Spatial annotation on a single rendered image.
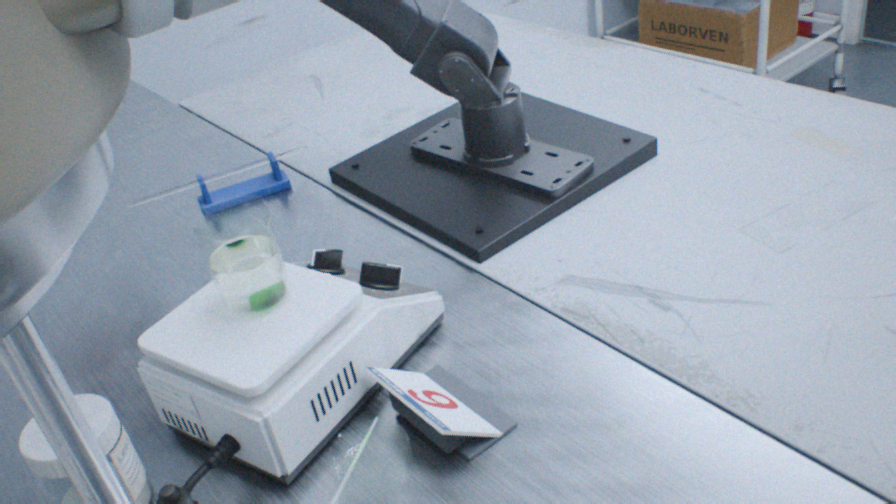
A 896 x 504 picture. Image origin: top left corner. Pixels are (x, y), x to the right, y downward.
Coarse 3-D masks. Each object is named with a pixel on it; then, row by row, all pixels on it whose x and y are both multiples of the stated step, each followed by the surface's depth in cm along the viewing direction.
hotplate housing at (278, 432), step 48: (336, 336) 58; (384, 336) 62; (144, 384) 60; (192, 384) 56; (288, 384) 54; (336, 384) 58; (192, 432) 60; (240, 432) 55; (288, 432) 55; (336, 432) 60; (288, 480) 56
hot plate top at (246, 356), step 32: (320, 288) 60; (352, 288) 59; (160, 320) 59; (192, 320) 59; (224, 320) 58; (256, 320) 58; (288, 320) 57; (320, 320) 57; (160, 352) 56; (192, 352) 56; (224, 352) 55; (256, 352) 55; (288, 352) 54; (224, 384) 53; (256, 384) 52
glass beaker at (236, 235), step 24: (240, 192) 58; (216, 216) 58; (240, 216) 59; (264, 216) 55; (216, 240) 53; (240, 240) 54; (264, 240) 56; (216, 264) 56; (240, 264) 55; (264, 264) 56; (216, 288) 58; (240, 288) 56; (264, 288) 57; (288, 288) 59; (240, 312) 58; (264, 312) 58
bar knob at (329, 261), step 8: (312, 256) 67; (320, 256) 67; (328, 256) 68; (336, 256) 69; (312, 264) 68; (320, 264) 68; (328, 264) 68; (336, 264) 69; (328, 272) 67; (336, 272) 68; (344, 272) 69
